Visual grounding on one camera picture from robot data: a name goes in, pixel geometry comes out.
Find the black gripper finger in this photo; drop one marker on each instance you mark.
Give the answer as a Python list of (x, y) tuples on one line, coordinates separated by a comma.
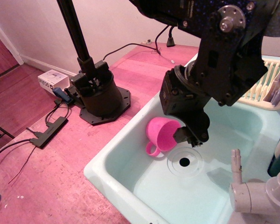
[(181, 134)]

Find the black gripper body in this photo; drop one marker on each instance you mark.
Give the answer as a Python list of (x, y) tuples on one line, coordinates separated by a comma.
[(186, 105)]

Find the pink plastic cup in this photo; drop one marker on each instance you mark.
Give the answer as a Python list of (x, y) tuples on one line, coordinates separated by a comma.
[(160, 131)]

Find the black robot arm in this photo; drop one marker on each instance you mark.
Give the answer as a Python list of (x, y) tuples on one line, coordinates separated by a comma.
[(229, 60)]

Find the light green toy sink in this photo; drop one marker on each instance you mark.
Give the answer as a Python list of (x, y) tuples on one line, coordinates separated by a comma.
[(187, 185)]

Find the black power plug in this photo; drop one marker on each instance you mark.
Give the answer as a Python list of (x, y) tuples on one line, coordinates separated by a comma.
[(170, 41)]

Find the cream dish rack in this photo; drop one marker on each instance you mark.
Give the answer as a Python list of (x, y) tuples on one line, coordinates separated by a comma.
[(262, 92)]

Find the cream toy faucet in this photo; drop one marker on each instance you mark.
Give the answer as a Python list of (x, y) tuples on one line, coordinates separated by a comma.
[(253, 197)]

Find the white cardboard box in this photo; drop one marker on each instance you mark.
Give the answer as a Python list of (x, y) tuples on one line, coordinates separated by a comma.
[(53, 79)]

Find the black usb hub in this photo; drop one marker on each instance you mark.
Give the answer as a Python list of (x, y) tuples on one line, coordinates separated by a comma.
[(42, 139)]

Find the blue clamp handle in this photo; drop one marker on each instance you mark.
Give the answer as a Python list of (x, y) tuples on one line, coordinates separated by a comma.
[(62, 95)]

